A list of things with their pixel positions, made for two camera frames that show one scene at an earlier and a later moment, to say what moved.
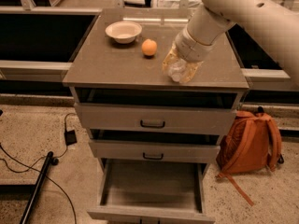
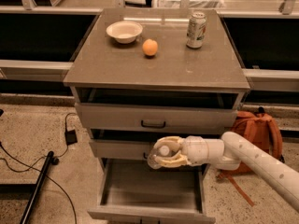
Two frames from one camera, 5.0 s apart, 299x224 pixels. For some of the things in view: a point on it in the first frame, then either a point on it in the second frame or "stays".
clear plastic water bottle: [177, 68] to [162, 151]
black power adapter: [70, 137] stays
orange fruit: [149, 47] stays
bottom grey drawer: [155, 189] stays
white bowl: [123, 32] stays
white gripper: [192, 49] to [192, 150]
